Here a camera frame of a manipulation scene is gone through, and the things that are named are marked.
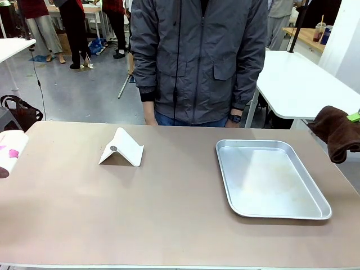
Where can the brown terry cleaning towel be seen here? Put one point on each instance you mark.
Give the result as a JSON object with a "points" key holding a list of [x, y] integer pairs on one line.
{"points": [[334, 132]]}

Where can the white cup with pink print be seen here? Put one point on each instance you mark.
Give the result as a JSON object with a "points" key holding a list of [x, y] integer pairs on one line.
{"points": [[11, 149]]}

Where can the person's left forearm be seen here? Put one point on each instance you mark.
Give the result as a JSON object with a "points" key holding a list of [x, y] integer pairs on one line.
{"points": [[247, 81]]}

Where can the person's right forearm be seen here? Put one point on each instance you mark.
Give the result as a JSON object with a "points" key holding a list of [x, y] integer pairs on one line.
{"points": [[144, 76]]}

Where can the person's right hand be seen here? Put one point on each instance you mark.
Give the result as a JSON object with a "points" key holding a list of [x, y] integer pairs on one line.
{"points": [[150, 116]]}

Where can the large white table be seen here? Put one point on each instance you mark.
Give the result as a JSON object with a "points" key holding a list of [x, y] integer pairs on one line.
{"points": [[295, 84]]}

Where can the plastic cup with red drink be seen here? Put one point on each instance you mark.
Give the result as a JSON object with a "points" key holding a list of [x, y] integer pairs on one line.
{"points": [[319, 33]]}

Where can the wooden top table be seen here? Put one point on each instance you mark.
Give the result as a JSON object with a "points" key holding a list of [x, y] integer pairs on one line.
{"points": [[306, 38]]}

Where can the silver metal baking tray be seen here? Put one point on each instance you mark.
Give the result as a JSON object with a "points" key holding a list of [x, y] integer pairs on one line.
{"points": [[270, 180]]}

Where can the black vertical pole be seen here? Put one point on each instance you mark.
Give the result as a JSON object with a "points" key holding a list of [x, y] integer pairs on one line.
{"points": [[296, 25]]}

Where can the black wrist watch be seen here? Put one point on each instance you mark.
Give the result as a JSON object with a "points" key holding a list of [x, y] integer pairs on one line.
{"points": [[235, 118]]}

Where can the bystander in grey clothes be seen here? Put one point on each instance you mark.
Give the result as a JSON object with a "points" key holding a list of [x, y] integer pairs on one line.
{"points": [[278, 25]]}

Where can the person in grey jacket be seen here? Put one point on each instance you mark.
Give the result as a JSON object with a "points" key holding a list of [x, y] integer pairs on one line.
{"points": [[199, 56]]}

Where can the white folded phone stand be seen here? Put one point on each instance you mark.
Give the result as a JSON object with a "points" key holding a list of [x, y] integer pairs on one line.
{"points": [[128, 152]]}

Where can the metal bar on floor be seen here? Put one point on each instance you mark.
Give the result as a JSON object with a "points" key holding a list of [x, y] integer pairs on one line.
{"points": [[123, 85]]}

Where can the bystander in red plaid shirt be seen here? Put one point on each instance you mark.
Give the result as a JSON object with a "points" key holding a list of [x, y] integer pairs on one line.
{"points": [[116, 25]]}

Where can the blue plastic bag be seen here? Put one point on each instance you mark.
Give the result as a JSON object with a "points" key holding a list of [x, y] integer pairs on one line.
{"points": [[98, 46]]}

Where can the white-framed wooden desk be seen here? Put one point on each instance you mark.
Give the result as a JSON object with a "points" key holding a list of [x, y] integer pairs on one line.
{"points": [[95, 17]]}

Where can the bystander in black trousers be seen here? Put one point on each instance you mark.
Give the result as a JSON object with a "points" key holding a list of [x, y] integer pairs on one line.
{"points": [[74, 33]]}

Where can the brown cardboard box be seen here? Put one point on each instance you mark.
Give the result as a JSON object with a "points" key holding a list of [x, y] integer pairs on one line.
{"points": [[64, 43]]}

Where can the bystander in grey wide trousers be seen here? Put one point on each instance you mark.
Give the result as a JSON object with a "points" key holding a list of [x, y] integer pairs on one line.
{"points": [[42, 28]]}

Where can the black tote bag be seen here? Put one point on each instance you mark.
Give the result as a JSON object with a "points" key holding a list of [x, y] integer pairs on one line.
{"points": [[24, 115]]}

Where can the white table with rounded corner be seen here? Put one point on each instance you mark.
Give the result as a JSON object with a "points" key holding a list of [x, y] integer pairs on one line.
{"points": [[11, 46]]}

